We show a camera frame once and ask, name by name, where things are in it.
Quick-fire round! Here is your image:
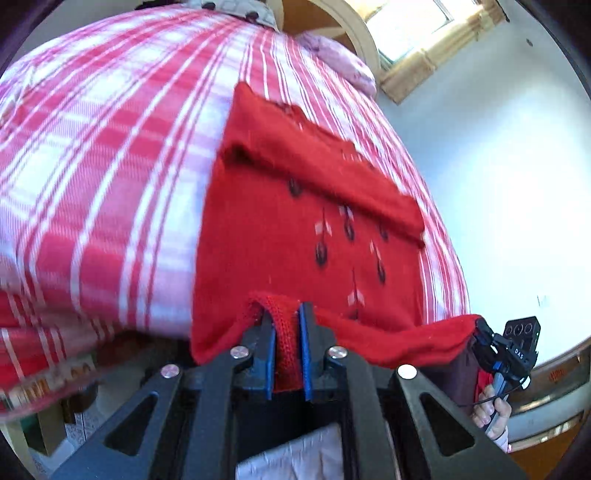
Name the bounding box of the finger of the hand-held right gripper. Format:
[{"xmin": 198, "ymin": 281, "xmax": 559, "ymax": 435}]
[{"xmin": 475, "ymin": 318, "xmax": 506, "ymax": 370}]

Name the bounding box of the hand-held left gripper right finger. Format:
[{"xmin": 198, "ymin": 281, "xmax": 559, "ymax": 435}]
[{"xmin": 298, "ymin": 302, "xmax": 529, "ymax": 480}]

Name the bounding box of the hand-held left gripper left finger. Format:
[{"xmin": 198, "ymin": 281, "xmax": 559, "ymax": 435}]
[{"xmin": 48, "ymin": 302, "xmax": 278, "ymax": 480}]

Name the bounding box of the red knitted sweater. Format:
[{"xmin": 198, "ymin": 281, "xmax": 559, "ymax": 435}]
[{"xmin": 189, "ymin": 82, "xmax": 483, "ymax": 393}]

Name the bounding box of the person's right hand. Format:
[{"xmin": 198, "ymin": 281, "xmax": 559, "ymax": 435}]
[{"xmin": 472, "ymin": 385, "xmax": 512, "ymax": 448}]

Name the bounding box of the person's maroon clothing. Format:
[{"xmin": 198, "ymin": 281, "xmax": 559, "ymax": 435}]
[{"xmin": 443, "ymin": 342, "xmax": 481, "ymax": 407}]

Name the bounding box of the white cloth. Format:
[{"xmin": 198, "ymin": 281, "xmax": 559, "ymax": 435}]
[{"xmin": 235, "ymin": 425, "xmax": 345, "ymax": 480}]

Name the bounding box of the colourful printed box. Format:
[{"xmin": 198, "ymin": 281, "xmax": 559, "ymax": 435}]
[{"xmin": 0, "ymin": 360, "xmax": 100, "ymax": 416}]

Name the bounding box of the red plaid bed sheet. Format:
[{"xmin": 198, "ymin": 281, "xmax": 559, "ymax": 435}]
[{"xmin": 0, "ymin": 7, "xmax": 472, "ymax": 416}]

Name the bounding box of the narrow yellow curtain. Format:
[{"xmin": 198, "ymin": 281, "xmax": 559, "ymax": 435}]
[{"xmin": 379, "ymin": 0, "xmax": 509, "ymax": 106}]

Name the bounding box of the pink floral pillow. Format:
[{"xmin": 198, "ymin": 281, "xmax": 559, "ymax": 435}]
[{"xmin": 295, "ymin": 32, "xmax": 378, "ymax": 95}]

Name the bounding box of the bright window behind headboard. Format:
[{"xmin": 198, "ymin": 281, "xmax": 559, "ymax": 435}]
[{"xmin": 365, "ymin": 0, "xmax": 455, "ymax": 65}]

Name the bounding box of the cream wooden headboard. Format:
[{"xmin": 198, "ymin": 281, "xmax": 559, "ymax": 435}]
[{"xmin": 272, "ymin": 0, "xmax": 382, "ymax": 70}]

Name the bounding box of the grey patterned pillow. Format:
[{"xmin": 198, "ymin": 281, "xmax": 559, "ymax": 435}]
[{"xmin": 182, "ymin": 0, "xmax": 280, "ymax": 31}]

